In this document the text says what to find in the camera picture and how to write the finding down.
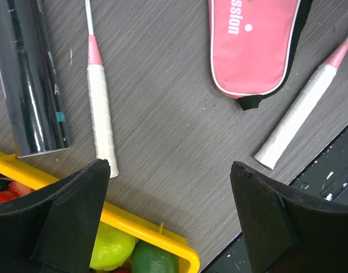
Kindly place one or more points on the pink racket bag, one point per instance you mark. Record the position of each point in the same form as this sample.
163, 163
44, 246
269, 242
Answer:
253, 45

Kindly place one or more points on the yellow plastic tray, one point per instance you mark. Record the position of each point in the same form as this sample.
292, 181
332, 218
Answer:
189, 260

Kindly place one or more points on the black shuttlecock tube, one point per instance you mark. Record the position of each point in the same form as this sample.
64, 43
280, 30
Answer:
29, 80

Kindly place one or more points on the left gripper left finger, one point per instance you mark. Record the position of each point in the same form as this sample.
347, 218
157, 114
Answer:
54, 228

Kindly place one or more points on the pink racket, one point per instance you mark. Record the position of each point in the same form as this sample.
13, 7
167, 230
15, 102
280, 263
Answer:
99, 101
271, 151

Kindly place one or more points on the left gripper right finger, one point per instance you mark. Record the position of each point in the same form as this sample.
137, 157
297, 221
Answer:
287, 230

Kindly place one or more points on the red strawberries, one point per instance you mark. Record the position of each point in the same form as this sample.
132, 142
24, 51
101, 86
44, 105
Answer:
14, 190

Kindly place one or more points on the green lime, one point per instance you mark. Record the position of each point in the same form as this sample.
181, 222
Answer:
149, 258

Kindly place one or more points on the yellow-green pear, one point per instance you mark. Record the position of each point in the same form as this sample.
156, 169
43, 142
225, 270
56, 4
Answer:
112, 248

